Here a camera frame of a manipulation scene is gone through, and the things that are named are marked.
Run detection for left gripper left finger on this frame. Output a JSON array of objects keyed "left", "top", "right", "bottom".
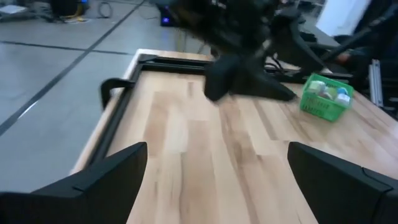
[{"left": 32, "top": 141, "right": 149, "bottom": 224}]

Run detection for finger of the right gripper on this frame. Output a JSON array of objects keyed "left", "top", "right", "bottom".
[
  {"left": 231, "top": 57, "right": 297, "bottom": 102},
  {"left": 203, "top": 55, "right": 242, "bottom": 102}
]

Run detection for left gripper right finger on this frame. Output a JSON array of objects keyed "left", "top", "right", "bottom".
[{"left": 287, "top": 141, "right": 393, "bottom": 224}]

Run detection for green white wall charger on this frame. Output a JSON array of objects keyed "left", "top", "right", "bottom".
[{"left": 307, "top": 80, "right": 326, "bottom": 94}]

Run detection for computer tower coloured lights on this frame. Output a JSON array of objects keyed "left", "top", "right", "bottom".
[{"left": 159, "top": 4, "right": 177, "bottom": 28}]

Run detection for green plastic basket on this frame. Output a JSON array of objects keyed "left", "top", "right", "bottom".
[{"left": 299, "top": 73, "right": 354, "bottom": 123}]

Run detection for silver aluminium extrusion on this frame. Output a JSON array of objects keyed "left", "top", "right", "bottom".
[{"left": 368, "top": 58, "right": 386, "bottom": 107}]

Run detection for black box on floor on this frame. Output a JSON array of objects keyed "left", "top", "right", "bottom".
[{"left": 49, "top": 0, "right": 91, "bottom": 17}]

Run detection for black cable hook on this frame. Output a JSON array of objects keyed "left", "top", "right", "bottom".
[{"left": 99, "top": 77, "right": 137, "bottom": 110}]

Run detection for yellow black floor cables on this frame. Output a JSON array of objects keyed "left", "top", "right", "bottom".
[{"left": 58, "top": 12, "right": 94, "bottom": 25}]

